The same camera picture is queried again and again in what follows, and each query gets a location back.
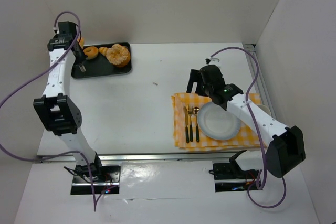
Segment metal tongs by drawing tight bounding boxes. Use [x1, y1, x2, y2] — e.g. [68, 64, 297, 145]
[77, 63, 86, 72]

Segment striped croissant bread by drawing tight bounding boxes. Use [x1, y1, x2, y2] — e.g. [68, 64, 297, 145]
[78, 38, 85, 49]

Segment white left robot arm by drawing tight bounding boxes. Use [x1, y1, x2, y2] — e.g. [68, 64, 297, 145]
[33, 22, 102, 179]

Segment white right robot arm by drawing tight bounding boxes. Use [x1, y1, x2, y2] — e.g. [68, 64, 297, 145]
[187, 65, 306, 178]

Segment small cone bread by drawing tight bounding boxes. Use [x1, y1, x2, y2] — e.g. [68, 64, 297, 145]
[98, 47, 109, 56]

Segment large sugared round bread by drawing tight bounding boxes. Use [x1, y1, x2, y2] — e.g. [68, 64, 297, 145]
[106, 44, 131, 68]

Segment round golden bun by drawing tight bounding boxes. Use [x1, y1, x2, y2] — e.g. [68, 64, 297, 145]
[83, 46, 99, 60]

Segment black rectangular tray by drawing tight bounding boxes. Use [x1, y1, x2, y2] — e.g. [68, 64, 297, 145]
[71, 53, 132, 79]

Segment white round plate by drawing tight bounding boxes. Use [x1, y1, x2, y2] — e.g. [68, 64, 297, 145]
[197, 102, 241, 141]

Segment yellow checkered cloth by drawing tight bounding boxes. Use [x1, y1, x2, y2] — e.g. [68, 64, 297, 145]
[171, 92, 260, 152]

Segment spoon with green handle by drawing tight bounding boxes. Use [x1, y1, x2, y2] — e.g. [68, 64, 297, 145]
[193, 107, 200, 143]

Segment aluminium right rail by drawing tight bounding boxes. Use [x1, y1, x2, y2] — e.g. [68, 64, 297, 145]
[243, 44, 276, 118]

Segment aluminium rail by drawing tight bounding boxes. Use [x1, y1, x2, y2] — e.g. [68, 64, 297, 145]
[39, 152, 245, 163]
[243, 44, 276, 118]

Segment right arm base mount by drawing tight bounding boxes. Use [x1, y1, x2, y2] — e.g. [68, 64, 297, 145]
[208, 163, 259, 193]

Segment aluminium front rail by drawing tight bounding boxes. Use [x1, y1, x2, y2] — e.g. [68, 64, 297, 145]
[39, 152, 245, 163]

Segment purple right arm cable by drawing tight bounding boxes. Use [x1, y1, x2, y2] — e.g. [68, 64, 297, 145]
[209, 47, 287, 209]

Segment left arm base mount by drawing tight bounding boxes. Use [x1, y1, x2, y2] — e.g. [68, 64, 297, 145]
[64, 164, 121, 195]

